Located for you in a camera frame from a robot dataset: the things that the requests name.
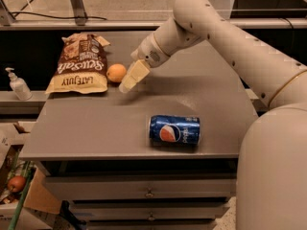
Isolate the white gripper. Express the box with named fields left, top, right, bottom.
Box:
left=119, top=34, right=170, bottom=93

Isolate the orange fruit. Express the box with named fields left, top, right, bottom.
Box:
left=106, top=64, right=127, bottom=82

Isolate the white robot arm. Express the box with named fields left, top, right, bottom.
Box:
left=119, top=0, right=307, bottom=230

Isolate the brown Late July chip bag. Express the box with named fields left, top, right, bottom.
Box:
left=45, top=34, right=109, bottom=94

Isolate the blue Pepsi can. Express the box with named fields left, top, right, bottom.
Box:
left=149, top=115, right=201, bottom=145

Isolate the grey drawer cabinet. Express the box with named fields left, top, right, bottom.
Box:
left=21, top=43, right=256, bottom=230

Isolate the white pump dispenser bottle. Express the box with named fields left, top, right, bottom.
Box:
left=6, top=67, right=32, bottom=101

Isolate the top drawer knob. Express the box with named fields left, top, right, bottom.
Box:
left=145, top=189, right=154, bottom=198

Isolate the drawer knob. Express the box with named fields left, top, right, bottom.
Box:
left=147, top=213, right=155, bottom=221
left=145, top=189, right=154, bottom=198

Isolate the green stick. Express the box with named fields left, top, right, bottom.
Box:
left=8, top=170, right=33, bottom=230

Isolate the cardboard box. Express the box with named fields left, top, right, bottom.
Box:
left=0, top=122, right=61, bottom=230

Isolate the red apple in box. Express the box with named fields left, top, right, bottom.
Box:
left=8, top=175, right=26, bottom=193

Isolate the black cable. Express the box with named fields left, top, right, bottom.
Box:
left=9, top=11, right=109, bottom=22

